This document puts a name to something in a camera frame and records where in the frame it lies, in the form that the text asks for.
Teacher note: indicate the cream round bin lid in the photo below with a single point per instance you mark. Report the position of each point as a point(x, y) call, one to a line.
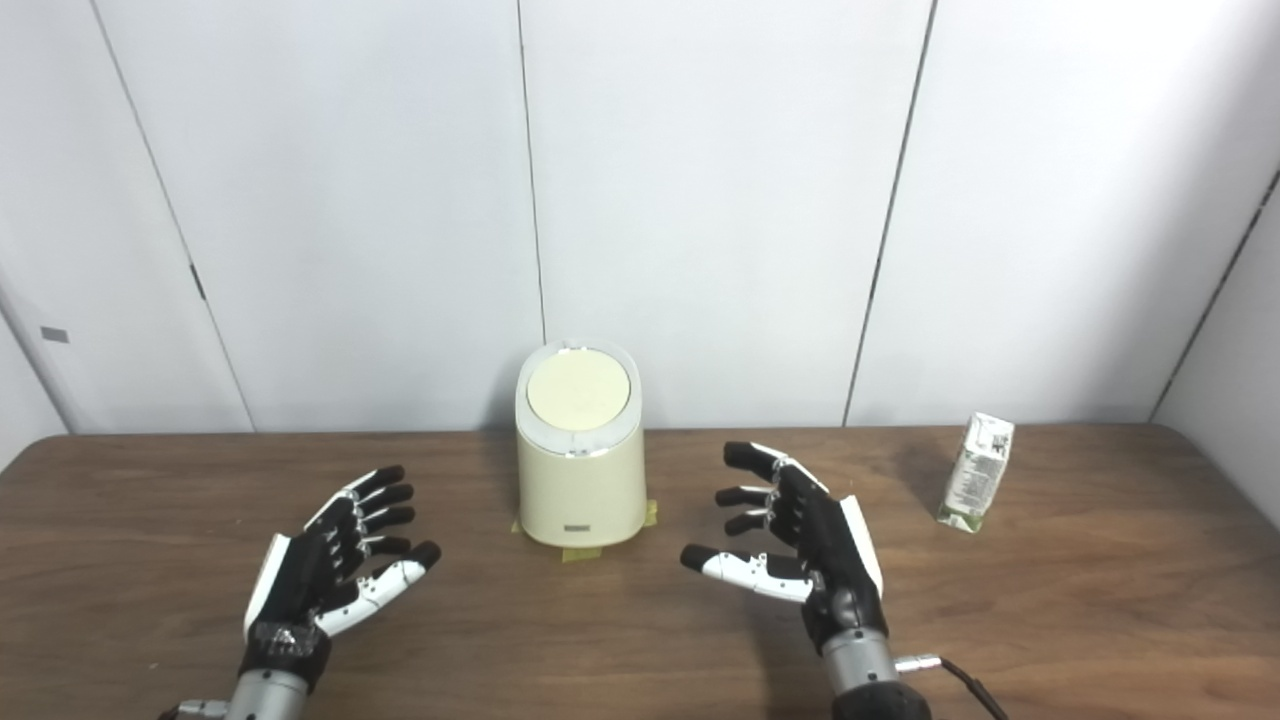
point(579, 390)

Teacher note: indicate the white green milk carton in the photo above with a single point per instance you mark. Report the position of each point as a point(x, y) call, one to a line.
point(975, 475)

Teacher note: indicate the cream-colored round bin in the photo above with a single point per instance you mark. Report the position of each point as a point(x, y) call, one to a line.
point(580, 490)

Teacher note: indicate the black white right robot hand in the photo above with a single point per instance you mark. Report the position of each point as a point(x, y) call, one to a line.
point(835, 570)

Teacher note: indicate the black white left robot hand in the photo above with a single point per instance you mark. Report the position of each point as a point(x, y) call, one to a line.
point(300, 580)

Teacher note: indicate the grey wall label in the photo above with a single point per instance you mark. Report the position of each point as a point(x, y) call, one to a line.
point(54, 334)

